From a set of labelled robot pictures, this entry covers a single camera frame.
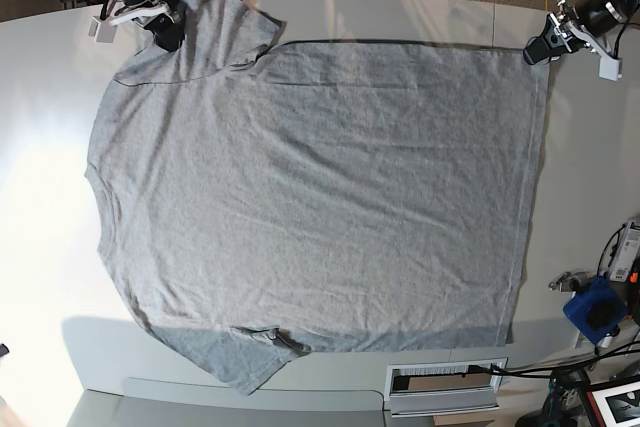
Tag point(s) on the metal table clamp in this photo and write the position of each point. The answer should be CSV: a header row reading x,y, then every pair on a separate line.
x,y
570,281

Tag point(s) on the grey T-shirt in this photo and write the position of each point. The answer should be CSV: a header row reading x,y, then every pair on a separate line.
x,y
262,201

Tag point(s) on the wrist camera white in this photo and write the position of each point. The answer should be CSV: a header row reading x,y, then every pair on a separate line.
x,y
610,68
102,31

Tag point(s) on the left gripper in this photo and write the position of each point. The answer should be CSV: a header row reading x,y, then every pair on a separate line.
x,y
572,28

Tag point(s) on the framed picture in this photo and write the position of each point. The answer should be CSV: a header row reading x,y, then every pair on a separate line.
x,y
613,404

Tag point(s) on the white barcode power adapter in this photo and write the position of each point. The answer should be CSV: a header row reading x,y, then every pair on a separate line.
x,y
626,252

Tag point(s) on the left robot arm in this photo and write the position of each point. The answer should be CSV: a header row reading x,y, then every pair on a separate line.
x,y
623,12

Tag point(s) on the table cable grommet box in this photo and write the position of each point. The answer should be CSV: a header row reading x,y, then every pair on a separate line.
x,y
433,389

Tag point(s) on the blue plastic device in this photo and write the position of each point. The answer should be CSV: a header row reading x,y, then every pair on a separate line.
x,y
596,310

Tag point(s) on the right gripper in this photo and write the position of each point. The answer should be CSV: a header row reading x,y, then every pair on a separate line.
x,y
168,30

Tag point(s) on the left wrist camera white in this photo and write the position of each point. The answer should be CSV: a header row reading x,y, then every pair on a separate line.
x,y
610,68

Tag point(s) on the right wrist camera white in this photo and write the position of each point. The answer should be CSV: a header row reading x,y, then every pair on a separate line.
x,y
102,31

